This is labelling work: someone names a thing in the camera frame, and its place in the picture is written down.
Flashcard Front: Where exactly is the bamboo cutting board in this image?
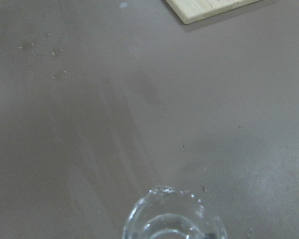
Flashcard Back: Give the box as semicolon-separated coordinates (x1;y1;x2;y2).
166;0;258;25

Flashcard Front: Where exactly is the small clear glass measuring cup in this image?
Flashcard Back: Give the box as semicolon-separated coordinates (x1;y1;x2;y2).
122;185;228;239

